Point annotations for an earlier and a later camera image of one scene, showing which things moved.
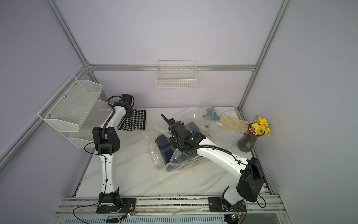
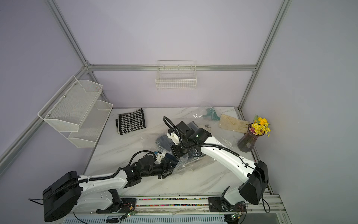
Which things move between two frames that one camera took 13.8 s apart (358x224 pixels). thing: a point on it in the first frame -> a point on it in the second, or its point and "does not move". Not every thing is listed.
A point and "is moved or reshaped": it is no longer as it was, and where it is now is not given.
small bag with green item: [207, 113] does not move
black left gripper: [130, 115] -> [165, 170]
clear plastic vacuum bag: [170, 144] is moved or reshaped
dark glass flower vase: [247, 141] does not move
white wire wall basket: [176, 75] does not move
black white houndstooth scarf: [136, 122] does not move
